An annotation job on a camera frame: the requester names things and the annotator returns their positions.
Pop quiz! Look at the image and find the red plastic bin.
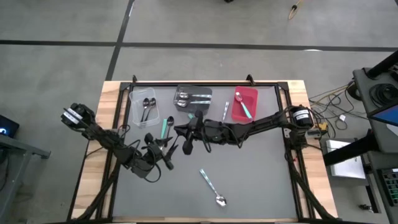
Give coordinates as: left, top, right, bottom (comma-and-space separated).
231, 86, 259, 123

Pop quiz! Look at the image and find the black aluminium rig frame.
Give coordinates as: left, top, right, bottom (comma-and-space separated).
67, 74, 340, 224

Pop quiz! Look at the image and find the clear plastic bin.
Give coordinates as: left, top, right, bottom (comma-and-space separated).
129, 87, 161, 128

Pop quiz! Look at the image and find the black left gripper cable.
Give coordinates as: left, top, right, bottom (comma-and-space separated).
136, 139, 162, 184

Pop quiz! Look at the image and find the grey table mat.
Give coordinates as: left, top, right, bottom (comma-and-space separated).
112, 85, 299, 218

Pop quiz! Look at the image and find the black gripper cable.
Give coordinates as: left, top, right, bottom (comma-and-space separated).
136, 139, 162, 184
201, 136, 214, 154

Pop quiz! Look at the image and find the black device with blue light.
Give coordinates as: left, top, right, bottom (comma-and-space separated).
0, 114, 20, 139

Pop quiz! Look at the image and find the black stand beam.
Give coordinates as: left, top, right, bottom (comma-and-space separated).
322, 129, 389, 167

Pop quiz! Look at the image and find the computer keyboard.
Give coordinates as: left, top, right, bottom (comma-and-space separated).
381, 167, 398, 208

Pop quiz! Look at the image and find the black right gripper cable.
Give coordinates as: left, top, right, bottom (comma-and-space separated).
201, 136, 214, 154

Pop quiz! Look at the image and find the grey metal table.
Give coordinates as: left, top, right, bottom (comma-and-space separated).
0, 133, 52, 224

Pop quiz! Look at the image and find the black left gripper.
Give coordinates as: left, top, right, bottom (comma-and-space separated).
129, 133, 180, 179

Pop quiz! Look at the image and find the yellow cable pair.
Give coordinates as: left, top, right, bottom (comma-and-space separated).
309, 83, 355, 105

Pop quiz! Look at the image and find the black pole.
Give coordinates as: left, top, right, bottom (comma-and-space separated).
366, 49, 398, 78

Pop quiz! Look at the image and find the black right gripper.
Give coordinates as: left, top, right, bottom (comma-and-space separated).
174, 110, 220, 156

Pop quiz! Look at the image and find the white box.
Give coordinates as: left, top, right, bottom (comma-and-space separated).
325, 139, 367, 180

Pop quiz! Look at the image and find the yellow cable with black plug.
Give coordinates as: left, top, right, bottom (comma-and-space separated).
288, 0, 304, 21

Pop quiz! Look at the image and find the black spoon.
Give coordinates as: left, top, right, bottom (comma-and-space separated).
164, 115, 175, 147
144, 97, 157, 122
141, 98, 150, 123

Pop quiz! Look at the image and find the dark grey plastic bin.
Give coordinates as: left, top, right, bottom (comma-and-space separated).
172, 83, 213, 114

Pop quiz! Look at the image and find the yellow and black connector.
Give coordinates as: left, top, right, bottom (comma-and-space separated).
313, 121, 329, 133

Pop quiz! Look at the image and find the coiled black cable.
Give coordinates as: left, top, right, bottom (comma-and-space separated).
369, 82, 398, 108

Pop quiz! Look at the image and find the grey equipment cart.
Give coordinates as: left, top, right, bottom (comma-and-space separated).
353, 67, 398, 155

